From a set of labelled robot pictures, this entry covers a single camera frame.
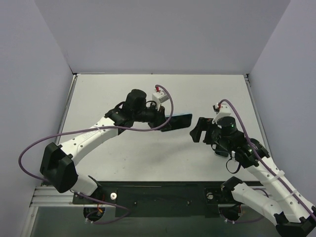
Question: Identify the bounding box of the black smartphone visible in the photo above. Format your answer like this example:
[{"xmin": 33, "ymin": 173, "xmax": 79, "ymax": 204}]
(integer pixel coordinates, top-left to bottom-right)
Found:
[
  {"xmin": 214, "ymin": 150, "xmax": 230, "ymax": 158},
  {"xmin": 169, "ymin": 114, "xmax": 193, "ymax": 131}
]

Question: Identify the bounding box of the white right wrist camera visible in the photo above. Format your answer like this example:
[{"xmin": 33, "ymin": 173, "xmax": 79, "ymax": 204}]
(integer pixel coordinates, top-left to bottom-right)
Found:
[{"xmin": 212, "ymin": 103, "xmax": 231, "ymax": 124}]

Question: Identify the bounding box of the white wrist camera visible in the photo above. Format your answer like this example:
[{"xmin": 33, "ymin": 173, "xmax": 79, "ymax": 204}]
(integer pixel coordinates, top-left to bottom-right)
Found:
[
  {"xmin": 212, "ymin": 103, "xmax": 231, "ymax": 124},
  {"xmin": 152, "ymin": 90, "xmax": 169, "ymax": 109}
]

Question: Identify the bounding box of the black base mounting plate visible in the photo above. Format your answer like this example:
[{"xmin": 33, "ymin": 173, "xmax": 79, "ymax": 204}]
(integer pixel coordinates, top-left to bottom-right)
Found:
[{"xmin": 71, "ymin": 181, "xmax": 250, "ymax": 219}]

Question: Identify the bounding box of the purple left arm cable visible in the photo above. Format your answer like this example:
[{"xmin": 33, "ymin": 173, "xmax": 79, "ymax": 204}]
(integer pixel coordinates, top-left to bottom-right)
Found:
[{"xmin": 19, "ymin": 84, "xmax": 174, "ymax": 185}]

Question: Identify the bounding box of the aluminium frame rail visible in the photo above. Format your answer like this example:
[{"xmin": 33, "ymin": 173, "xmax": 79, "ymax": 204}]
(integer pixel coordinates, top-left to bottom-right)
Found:
[{"xmin": 30, "ymin": 186, "xmax": 73, "ymax": 207}]

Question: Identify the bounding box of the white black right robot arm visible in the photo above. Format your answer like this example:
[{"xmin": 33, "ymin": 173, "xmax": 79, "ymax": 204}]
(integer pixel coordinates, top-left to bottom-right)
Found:
[{"xmin": 190, "ymin": 116, "xmax": 316, "ymax": 237}]

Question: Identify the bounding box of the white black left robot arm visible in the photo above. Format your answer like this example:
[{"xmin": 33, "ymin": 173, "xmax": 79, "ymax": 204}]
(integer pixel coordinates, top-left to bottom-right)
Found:
[{"xmin": 40, "ymin": 85, "xmax": 172, "ymax": 203}]

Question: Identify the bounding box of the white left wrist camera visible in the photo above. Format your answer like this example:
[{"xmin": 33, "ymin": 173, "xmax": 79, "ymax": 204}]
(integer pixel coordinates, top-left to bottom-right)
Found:
[{"xmin": 152, "ymin": 90, "xmax": 169, "ymax": 109}]

